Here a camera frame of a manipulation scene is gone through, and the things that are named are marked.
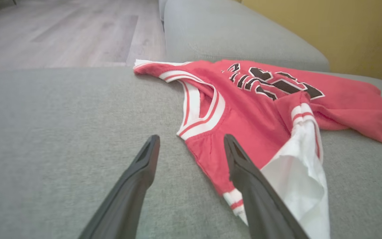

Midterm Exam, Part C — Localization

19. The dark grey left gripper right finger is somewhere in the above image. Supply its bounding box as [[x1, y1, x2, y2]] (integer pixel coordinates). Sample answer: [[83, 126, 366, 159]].
[[223, 134, 311, 239]]

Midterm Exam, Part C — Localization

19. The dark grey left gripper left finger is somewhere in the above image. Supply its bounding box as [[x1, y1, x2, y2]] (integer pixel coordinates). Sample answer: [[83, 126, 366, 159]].
[[78, 134, 161, 239]]

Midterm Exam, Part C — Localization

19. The red basketball jersey white trim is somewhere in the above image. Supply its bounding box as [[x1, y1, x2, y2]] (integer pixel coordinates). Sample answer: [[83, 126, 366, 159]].
[[133, 59, 382, 239]]

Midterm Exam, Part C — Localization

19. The large grey sofa seat cushion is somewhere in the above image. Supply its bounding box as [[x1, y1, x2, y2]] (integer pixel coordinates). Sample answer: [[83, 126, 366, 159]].
[[0, 66, 382, 239]]

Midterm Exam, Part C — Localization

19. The wide yellow sofa backrest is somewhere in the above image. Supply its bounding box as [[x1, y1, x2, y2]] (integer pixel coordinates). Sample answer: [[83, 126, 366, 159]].
[[240, 0, 382, 84]]

